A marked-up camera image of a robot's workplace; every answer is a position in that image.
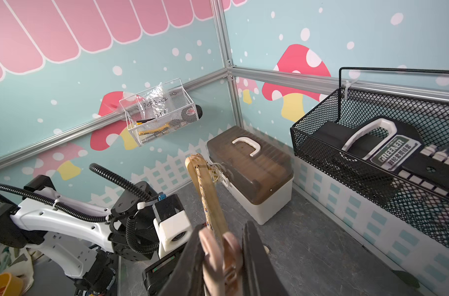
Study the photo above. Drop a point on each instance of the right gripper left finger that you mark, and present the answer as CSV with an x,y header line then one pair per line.
x,y
187,276

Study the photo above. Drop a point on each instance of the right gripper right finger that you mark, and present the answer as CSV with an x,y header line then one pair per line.
x,y
259,275

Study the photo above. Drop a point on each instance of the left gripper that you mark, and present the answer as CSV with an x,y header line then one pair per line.
x,y
156,276

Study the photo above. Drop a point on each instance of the pink clothespin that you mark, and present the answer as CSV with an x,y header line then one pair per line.
x,y
222,265

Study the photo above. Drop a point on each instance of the wooden postcard rack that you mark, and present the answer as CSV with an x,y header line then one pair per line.
x,y
204,177

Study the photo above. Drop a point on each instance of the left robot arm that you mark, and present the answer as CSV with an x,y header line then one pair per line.
x,y
87,240

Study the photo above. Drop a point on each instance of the brown lidded storage box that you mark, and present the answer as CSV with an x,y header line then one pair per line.
x,y
257,174

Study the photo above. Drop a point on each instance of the black tape roll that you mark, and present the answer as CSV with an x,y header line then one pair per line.
x,y
192,113

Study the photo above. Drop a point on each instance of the clear plastic bag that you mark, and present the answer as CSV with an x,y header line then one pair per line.
x,y
154,103

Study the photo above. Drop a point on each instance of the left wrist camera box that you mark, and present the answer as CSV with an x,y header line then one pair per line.
x,y
171,224

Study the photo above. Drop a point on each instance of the yellow handled tool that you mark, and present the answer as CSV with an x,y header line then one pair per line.
x,y
152,131

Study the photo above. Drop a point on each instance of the clear wire wall basket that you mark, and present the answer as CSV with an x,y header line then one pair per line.
x,y
181,99

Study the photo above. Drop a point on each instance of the black mesh wall basket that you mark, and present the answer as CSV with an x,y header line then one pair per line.
x,y
354,103

